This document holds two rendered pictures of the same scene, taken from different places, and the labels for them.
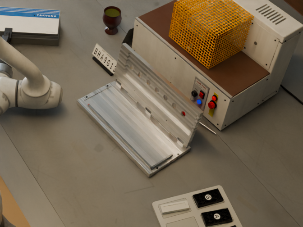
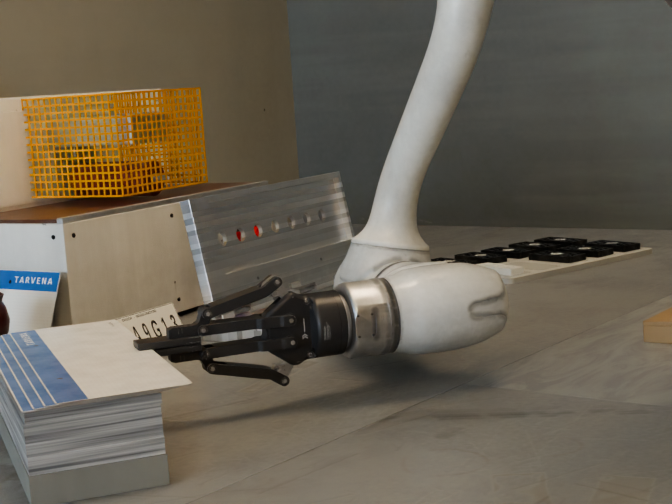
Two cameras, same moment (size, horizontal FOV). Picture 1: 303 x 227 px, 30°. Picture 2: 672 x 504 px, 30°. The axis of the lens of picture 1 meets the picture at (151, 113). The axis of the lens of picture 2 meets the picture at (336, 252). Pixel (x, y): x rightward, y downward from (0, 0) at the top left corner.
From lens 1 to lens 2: 2.98 m
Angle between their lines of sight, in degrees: 91
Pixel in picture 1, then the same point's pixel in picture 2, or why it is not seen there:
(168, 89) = (285, 198)
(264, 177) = not seen: hidden behind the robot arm
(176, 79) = (184, 272)
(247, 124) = not seen: hidden behind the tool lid
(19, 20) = (79, 349)
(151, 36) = (112, 222)
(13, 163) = (583, 344)
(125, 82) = (238, 285)
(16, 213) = not seen: outside the picture
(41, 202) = (636, 316)
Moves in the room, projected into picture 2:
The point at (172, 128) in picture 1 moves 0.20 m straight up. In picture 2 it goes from (333, 260) to (325, 144)
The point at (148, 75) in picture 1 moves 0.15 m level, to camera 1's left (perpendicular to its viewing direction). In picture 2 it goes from (250, 216) to (264, 225)
